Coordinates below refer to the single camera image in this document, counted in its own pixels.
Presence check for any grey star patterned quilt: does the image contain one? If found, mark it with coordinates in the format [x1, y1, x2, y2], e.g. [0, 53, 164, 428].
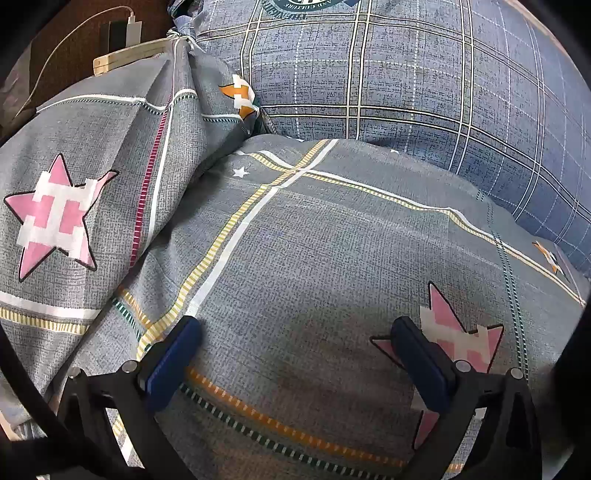
[1, 38, 590, 479]

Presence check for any white power bank charger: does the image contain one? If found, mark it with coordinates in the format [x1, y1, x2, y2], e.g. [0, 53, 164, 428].
[100, 17, 142, 52]

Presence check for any white charging cable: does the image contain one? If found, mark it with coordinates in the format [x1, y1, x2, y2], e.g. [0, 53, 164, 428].
[15, 5, 139, 116]

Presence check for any blue plaid pillow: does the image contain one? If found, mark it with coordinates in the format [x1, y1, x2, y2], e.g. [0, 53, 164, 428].
[167, 0, 590, 273]

